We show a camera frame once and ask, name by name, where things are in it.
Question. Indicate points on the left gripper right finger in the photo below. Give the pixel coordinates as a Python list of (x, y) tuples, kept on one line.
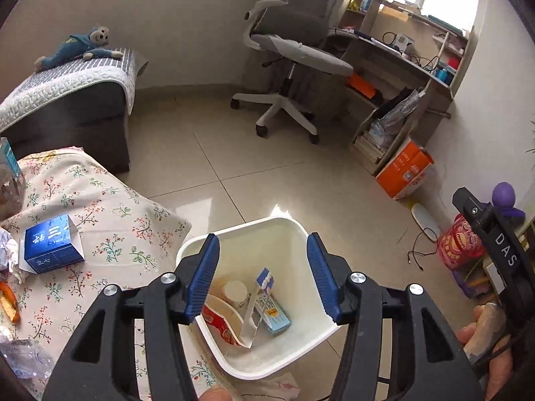
[(427, 362)]

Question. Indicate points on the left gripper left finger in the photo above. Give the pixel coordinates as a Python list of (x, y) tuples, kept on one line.
[(98, 362)]

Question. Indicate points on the crushed clear plastic bottle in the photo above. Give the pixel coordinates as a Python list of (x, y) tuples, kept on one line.
[(27, 359)]

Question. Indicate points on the orange peel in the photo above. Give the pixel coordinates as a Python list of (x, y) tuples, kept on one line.
[(9, 303)]

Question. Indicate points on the blue small carton box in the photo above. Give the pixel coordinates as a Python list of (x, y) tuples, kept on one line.
[(50, 245)]

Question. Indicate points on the white tissue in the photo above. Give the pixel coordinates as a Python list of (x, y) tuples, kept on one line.
[(9, 254)]

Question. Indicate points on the white floral paper cup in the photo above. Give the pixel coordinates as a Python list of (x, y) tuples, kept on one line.
[(235, 293)]

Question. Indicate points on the light blue milk carton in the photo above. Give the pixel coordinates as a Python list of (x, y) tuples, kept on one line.
[(266, 309)]

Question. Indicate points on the white trash bin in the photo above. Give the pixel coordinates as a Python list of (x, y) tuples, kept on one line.
[(275, 246)]

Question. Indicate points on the person right hand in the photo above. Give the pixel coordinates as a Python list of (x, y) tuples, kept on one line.
[(484, 335)]

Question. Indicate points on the person left hand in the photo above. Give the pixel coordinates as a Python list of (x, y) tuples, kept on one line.
[(216, 394)]

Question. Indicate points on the purple ball toy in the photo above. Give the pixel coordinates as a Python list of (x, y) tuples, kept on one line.
[(504, 199)]

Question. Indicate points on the red printed barrel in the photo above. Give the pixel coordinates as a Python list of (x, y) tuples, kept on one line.
[(459, 245)]

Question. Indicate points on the white bathroom scale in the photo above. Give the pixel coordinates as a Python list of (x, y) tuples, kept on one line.
[(426, 222)]

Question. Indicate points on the orange cardboard box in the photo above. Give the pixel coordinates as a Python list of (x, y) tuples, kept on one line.
[(406, 170)]

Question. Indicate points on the wooden computer desk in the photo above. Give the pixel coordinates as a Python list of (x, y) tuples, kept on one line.
[(394, 51)]

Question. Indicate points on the right nut jar black lid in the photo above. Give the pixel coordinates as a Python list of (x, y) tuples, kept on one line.
[(12, 182)]

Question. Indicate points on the dark ottoman with quilt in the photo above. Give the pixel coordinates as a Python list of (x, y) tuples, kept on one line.
[(82, 104)]

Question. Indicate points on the grey white office chair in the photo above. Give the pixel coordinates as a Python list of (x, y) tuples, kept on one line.
[(294, 31)]

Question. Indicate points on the blue monkey plush toy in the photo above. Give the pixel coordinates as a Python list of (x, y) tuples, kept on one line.
[(86, 46)]

